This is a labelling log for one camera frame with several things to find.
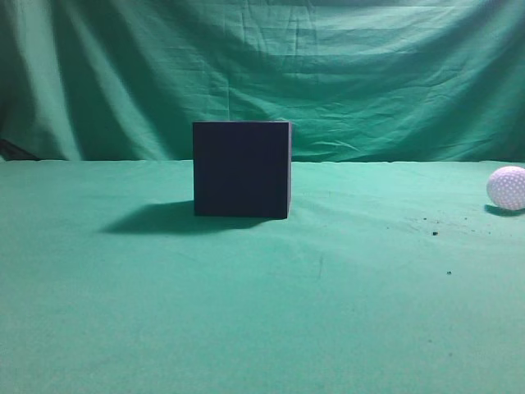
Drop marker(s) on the dark navy cube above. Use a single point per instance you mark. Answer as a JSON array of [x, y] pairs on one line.
[[242, 168]]

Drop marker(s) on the green table cloth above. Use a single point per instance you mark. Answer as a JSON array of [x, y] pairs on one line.
[[385, 278]]

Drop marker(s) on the green cloth backdrop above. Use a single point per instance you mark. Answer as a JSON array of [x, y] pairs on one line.
[[360, 81]]

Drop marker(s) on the white dimpled golf ball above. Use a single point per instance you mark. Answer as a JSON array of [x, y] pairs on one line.
[[505, 188]]

